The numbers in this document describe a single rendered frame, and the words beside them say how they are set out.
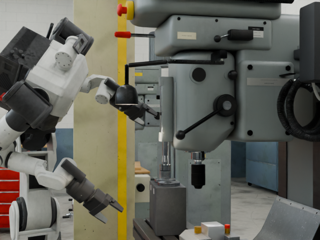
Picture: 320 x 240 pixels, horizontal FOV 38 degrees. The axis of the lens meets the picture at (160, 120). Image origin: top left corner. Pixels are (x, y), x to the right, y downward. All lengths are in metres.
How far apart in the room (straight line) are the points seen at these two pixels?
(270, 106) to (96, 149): 1.89
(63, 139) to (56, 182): 8.73
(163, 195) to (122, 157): 1.44
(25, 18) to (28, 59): 8.96
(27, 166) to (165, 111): 0.60
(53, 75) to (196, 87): 0.56
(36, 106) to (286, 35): 0.85
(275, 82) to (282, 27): 0.18
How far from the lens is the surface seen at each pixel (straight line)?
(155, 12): 1.43
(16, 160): 1.81
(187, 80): 1.45
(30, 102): 1.61
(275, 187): 8.88
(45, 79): 1.70
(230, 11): 1.48
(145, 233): 1.90
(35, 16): 10.71
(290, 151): 1.75
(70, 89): 1.73
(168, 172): 1.95
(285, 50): 1.56
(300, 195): 1.71
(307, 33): 1.34
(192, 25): 1.44
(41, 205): 2.03
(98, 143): 3.21
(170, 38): 1.42
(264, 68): 1.51
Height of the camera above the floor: 1.41
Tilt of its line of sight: level
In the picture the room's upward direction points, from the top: straight up
